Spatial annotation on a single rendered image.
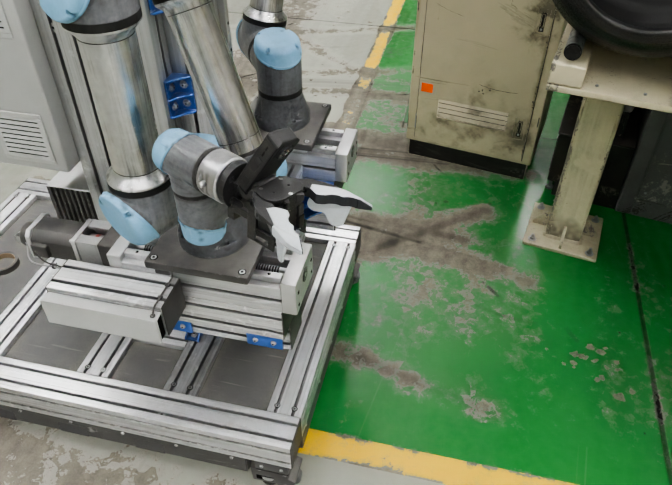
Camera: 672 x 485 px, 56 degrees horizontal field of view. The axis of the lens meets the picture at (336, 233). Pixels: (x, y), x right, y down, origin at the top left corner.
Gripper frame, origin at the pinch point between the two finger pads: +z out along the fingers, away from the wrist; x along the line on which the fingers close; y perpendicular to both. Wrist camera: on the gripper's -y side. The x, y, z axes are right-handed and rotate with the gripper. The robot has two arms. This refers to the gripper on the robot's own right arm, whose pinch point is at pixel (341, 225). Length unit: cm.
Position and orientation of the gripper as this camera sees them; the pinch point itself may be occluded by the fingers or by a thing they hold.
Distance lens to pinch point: 83.0
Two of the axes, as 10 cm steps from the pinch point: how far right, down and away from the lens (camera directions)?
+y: -0.9, 8.2, 5.6
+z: 7.8, 4.1, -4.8
